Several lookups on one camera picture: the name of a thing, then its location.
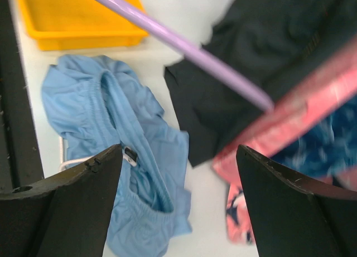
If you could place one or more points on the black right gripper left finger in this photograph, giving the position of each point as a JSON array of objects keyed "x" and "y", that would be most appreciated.
[{"x": 67, "y": 214}]

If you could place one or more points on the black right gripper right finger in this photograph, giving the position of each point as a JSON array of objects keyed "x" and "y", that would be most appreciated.
[{"x": 293, "y": 214}]

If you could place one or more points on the light blue mesh shorts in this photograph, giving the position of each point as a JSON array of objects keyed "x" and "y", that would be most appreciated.
[{"x": 96, "y": 102}]

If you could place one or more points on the lilac plastic hanger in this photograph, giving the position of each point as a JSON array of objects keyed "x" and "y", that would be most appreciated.
[{"x": 198, "y": 56}]

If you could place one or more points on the blue floral shorts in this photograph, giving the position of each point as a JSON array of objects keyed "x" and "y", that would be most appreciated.
[{"x": 326, "y": 149}]

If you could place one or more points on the black shorts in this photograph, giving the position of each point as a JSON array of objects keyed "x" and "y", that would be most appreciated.
[{"x": 273, "y": 43}]

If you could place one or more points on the yellow plastic tray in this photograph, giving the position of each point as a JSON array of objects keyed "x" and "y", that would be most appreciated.
[{"x": 77, "y": 24}]

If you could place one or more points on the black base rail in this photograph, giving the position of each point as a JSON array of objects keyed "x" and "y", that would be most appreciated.
[{"x": 20, "y": 158}]

